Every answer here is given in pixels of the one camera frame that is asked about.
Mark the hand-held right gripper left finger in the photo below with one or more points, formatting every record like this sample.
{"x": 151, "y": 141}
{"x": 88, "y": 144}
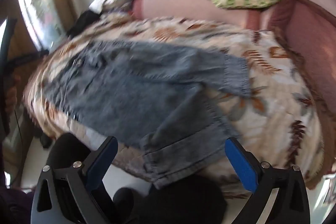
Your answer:
{"x": 102, "y": 161}

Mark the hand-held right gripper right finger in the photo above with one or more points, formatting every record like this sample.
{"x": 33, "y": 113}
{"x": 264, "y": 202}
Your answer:
{"x": 242, "y": 169}

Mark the blue denim pants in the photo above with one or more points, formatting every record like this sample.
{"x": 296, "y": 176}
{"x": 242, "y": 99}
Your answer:
{"x": 131, "y": 87}

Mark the person's left hand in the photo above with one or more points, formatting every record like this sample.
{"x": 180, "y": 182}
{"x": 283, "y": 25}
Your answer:
{"x": 12, "y": 94}

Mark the leaf print blanket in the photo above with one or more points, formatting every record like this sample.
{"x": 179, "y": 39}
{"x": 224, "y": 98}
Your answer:
{"x": 275, "y": 108}

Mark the person's legs in black trousers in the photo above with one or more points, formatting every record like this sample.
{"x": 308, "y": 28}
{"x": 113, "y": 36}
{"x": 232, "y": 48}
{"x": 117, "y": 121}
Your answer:
{"x": 170, "y": 208}

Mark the black cloth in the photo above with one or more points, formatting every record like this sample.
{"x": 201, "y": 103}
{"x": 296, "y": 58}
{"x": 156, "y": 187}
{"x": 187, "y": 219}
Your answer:
{"x": 84, "y": 23}

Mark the white crumpled cloth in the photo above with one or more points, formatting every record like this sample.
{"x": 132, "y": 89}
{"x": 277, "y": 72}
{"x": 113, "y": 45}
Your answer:
{"x": 98, "y": 3}

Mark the pink bed headboard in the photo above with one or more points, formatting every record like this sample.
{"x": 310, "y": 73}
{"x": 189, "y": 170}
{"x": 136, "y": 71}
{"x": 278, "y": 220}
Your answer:
{"x": 309, "y": 37}

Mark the pink bolster pillow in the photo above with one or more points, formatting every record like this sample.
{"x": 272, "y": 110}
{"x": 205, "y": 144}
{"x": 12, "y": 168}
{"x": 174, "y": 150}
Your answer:
{"x": 183, "y": 8}

